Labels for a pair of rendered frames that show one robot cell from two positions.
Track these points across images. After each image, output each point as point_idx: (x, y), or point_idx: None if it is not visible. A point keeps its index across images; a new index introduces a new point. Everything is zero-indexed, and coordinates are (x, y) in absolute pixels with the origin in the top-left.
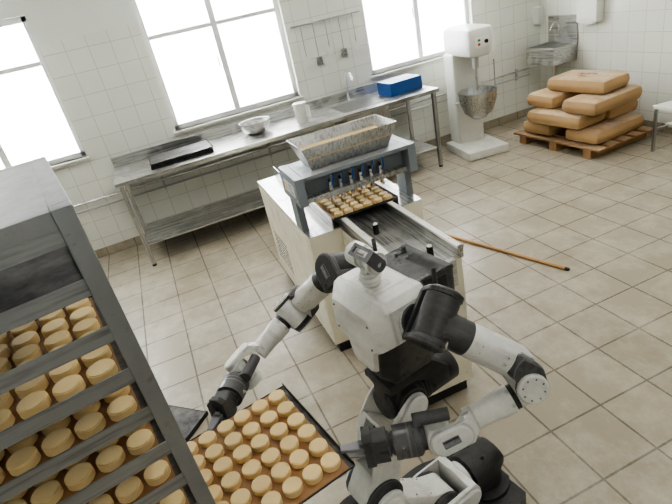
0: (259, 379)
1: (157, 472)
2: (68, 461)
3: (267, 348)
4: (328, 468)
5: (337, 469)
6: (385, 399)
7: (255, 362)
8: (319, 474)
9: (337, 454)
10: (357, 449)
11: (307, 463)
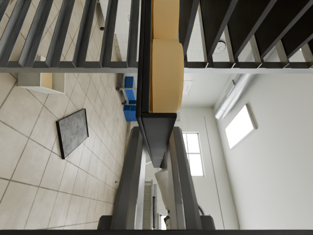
0: (146, 158)
1: None
2: None
3: (167, 179)
4: (177, 39)
5: (153, 58)
6: None
7: (165, 161)
8: (179, 7)
9: (176, 110)
10: (193, 192)
11: None
